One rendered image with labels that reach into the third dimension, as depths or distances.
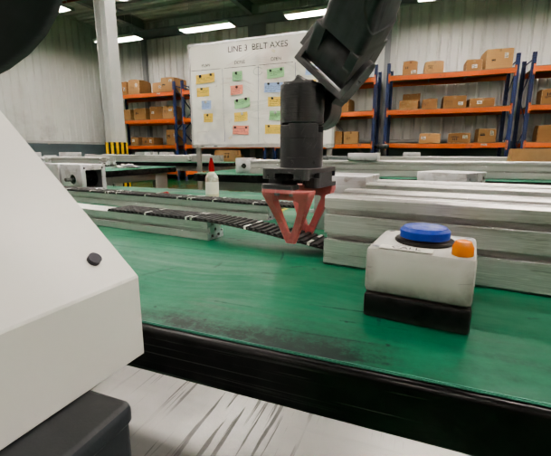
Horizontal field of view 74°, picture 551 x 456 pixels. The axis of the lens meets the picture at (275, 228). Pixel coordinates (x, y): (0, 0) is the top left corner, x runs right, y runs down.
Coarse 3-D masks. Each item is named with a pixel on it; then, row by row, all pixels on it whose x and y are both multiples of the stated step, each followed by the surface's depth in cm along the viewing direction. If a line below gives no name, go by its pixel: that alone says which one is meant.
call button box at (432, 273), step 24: (384, 240) 32; (408, 240) 31; (384, 264) 29; (408, 264) 28; (432, 264) 28; (456, 264) 27; (384, 288) 30; (408, 288) 29; (432, 288) 28; (456, 288) 27; (384, 312) 30; (408, 312) 29; (432, 312) 28; (456, 312) 27
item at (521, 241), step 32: (352, 192) 49; (384, 192) 47; (416, 192) 47; (352, 224) 42; (384, 224) 41; (448, 224) 38; (480, 224) 37; (512, 224) 36; (544, 224) 35; (352, 256) 43; (480, 256) 37; (512, 256) 36; (544, 256) 35; (512, 288) 36; (544, 288) 35
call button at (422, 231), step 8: (408, 224) 32; (416, 224) 32; (424, 224) 32; (432, 224) 32; (400, 232) 32; (408, 232) 30; (416, 232) 30; (424, 232) 30; (432, 232) 29; (440, 232) 29; (448, 232) 30; (416, 240) 30; (424, 240) 29; (432, 240) 29; (440, 240) 29; (448, 240) 30
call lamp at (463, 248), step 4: (456, 240) 27; (460, 240) 27; (464, 240) 27; (468, 240) 27; (456, 244) 27; (460, 244) 27; (464, 244) 27; (468, 244) 27; (472, 244) 27; (452, 248) 27; (456, 248) 27; (460, 248) 27; (464, 248) 27; (468, 248) 27; (472, 248) 27; (452, 252) 27; (456, 252) 27; (460, 252) 27; (464, 252) 27; (468, 252) 27; (472, 252) 27; (460, 256) 27; (464, 256) 27; (468, 256) 27; (472, 256) 27
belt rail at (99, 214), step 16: (96, 208) 69; (96, 224) 69; (112, 224) 67; (128, 224) 65; (144, 224) 64; (160, 224) 62; (176, 224) 59; (192, 224) 58; (208, 224) 57; (208, 240) 57
